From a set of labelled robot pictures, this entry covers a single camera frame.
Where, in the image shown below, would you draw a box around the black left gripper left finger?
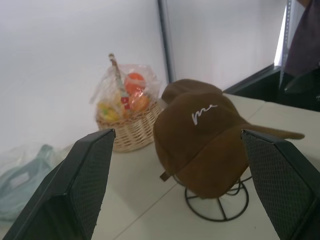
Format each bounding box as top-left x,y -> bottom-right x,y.
1,128 -> 116,240

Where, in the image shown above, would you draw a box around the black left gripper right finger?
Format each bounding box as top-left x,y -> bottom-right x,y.
240,129 -> 320,240

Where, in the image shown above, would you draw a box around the brown cap with white script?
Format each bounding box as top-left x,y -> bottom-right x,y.
152,91 -> 252,200

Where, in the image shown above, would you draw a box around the pale green plastic bag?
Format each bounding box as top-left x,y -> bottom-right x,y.
0,143 -> 76,222

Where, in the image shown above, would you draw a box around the yellow toy bananas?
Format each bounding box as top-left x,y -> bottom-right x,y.
97,101 -> 123,123

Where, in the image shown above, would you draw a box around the orange toy fruit in wrap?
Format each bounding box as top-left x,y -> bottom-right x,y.
128,92 -> 152,112

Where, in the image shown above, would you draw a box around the clear plastic wrap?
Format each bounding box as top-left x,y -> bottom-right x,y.
89,62 -> 161,121

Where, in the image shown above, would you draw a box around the round orange toy fruit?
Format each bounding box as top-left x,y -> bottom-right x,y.
124,72 -> 147,95

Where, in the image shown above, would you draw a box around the dark purple hanging cloth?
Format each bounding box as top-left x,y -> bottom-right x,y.
284,0 -> 320,77

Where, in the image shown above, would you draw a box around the black wire hat stand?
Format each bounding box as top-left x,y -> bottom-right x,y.
174,172 -> 254,222

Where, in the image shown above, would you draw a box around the wicker basket with handle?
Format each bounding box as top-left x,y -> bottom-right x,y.
96,52 -> 165,154

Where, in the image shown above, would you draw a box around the black partition base frame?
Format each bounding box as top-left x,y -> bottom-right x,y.
222,63 -> 320,112

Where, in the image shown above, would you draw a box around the white perforated metal rail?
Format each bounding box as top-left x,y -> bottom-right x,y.
273,0 -> 294,67

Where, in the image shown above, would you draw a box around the dark vertical partition post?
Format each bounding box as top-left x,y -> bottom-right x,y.
156,0 -> 176,84

